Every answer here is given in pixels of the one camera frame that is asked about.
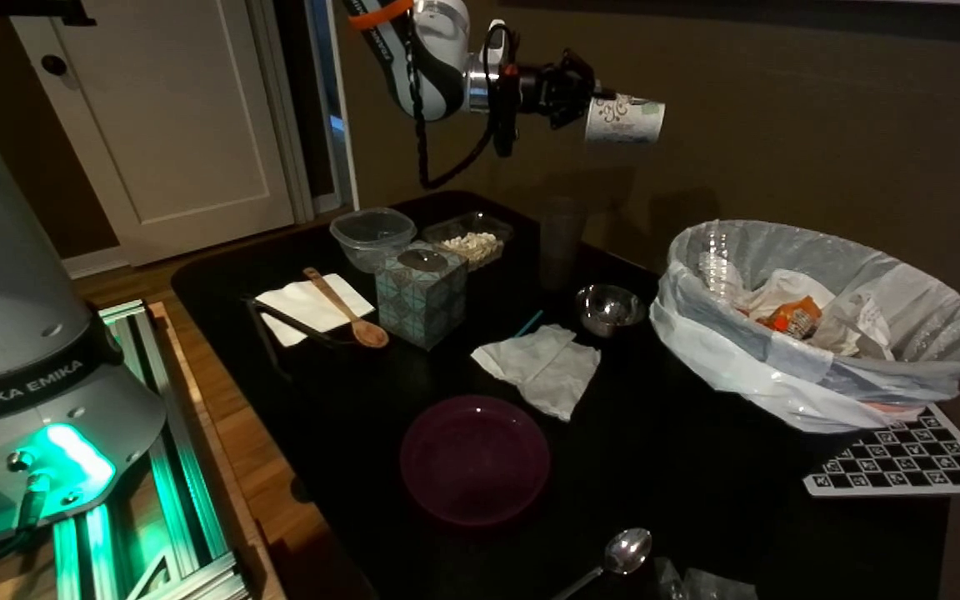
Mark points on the white paper napkin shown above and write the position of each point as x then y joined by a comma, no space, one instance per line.
312,308

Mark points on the empty clear plastic container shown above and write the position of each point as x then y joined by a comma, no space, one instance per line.
368,238

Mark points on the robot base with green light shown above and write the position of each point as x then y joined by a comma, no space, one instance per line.
102,495

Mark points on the metal spoon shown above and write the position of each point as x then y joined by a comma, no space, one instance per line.
626,553

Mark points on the small metal bowl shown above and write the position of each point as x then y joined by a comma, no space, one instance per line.
607,308

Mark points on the purple plate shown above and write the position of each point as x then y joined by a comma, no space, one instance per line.
474,460

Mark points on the white patterned paper cup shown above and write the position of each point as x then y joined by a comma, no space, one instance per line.
626,120

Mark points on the snack wrapper packet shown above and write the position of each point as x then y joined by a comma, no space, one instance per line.
702,585

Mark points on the dark translucent plastic cup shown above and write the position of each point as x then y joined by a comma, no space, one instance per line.
561,229

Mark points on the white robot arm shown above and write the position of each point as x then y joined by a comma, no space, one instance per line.
432,69

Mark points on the trash bin with white bag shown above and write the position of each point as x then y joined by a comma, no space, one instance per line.
818,332

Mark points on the wooden spoon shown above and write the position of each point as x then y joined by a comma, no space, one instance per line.
366,332

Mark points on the patterned tissue box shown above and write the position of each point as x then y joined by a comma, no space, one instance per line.
420,295

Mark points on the white door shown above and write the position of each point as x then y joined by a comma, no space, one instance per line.
179,118

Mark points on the black white checkerboard card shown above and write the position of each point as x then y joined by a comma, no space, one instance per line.
900,460

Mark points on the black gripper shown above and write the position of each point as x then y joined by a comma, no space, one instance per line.
557,92

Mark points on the container with white food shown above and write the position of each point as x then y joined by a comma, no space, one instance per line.
479,238

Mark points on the crumpled white tissue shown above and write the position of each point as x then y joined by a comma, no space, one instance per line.
548,368

